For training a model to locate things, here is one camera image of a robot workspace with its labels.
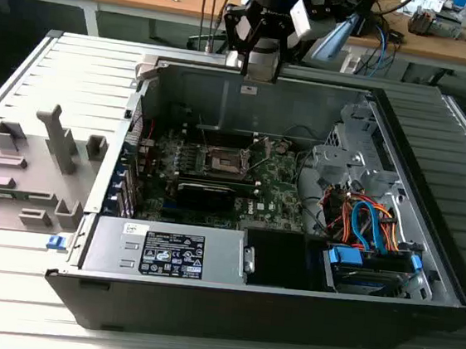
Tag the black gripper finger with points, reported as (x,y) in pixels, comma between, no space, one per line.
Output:
(231,28)
(280,63)

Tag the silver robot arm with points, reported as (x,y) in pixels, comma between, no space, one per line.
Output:
(263,59)

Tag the CPU socket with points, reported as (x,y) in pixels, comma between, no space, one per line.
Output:
(221,163)

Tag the CPU cooler with fan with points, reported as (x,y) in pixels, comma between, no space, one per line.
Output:
(422,21)

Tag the pale blue teach pendant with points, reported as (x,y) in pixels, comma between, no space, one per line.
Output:
(332,39)

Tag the round coin battery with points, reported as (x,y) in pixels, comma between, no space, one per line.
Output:
(283,147)

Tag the black upright box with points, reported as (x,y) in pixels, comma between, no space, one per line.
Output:
(362,25)

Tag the metal drive cage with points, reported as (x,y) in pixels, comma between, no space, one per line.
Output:
(343,161)

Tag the green motherboard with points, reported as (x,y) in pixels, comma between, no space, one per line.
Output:
(273,187)

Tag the green RAM stick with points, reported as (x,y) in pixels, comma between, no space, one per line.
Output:
(216,177)

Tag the white paper sheet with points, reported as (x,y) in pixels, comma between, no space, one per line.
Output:
(417,4)

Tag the black graphics card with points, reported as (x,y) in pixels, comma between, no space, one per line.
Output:
(205,198)

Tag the grey metal drive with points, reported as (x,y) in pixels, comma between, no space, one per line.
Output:
(449,24)

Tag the hard disk in blue carrier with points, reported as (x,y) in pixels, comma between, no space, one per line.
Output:
(345,257)

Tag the grey power supply unit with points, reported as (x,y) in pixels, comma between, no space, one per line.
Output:
(109,245)

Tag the grey parts rack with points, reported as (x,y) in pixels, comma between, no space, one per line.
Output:
(35,187)

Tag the black PC case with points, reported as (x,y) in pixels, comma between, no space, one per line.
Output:
(201,313)

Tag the blue plastic clip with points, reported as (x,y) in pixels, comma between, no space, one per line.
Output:
(55,242)

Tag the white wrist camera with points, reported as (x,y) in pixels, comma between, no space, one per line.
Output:
(301,21)

